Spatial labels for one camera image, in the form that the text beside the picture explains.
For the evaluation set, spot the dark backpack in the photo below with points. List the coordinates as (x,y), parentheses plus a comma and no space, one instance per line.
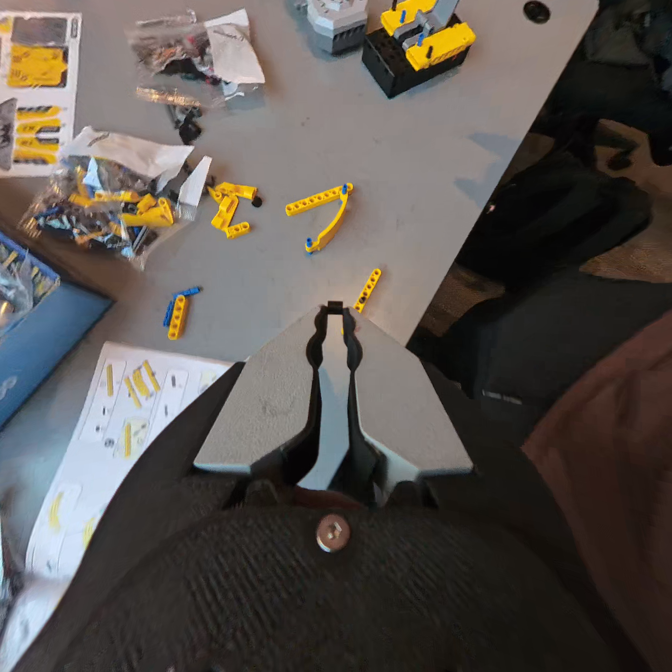
(551,220)

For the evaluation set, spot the short thick yellow beam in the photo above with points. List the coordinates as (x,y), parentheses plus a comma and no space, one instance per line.
(178,317)

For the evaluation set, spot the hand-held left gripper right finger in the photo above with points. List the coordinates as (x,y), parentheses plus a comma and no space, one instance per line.
(409,414)

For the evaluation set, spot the yellow black sticker sheet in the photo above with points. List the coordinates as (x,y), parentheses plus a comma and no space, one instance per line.
(36,94)

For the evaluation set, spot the small yellow three-hole beam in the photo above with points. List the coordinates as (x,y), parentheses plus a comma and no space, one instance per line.
(239,230)

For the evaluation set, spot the loose black connector pieces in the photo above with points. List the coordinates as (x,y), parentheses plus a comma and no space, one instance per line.
(186,123)

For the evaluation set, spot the blue cardboard kit box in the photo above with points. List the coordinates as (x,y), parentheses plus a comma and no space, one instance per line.
(42,341)

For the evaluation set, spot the yellow curved panel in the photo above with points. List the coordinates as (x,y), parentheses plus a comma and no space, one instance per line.
(332,228)

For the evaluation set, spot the black holed robot base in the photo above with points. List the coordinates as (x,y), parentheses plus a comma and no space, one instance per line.
(399,73)

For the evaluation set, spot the grey robot hub block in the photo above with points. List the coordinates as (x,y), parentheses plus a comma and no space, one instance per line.
(336,23)

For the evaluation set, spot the person's torso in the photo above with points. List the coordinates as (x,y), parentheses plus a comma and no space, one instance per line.
(603,446)

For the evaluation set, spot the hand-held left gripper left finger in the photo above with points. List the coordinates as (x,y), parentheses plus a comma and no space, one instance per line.
(257,409)

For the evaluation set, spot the clear bag black parts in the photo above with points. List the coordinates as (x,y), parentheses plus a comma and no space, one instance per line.
(199,57)

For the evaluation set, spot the grey desk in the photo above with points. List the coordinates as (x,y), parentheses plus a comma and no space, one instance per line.
(315,131)

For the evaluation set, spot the clear bag yellow connectors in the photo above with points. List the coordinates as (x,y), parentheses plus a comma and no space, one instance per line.
(105,199)

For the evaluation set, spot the long yellow holed beam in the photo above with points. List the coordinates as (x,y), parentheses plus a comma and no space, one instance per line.
(317,201)
(369,287)

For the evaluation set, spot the yellow slanted brick piece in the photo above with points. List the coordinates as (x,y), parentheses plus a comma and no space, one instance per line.
(237,189)

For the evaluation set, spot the white instruction booklet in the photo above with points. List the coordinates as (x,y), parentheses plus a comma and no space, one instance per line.
(105,420)

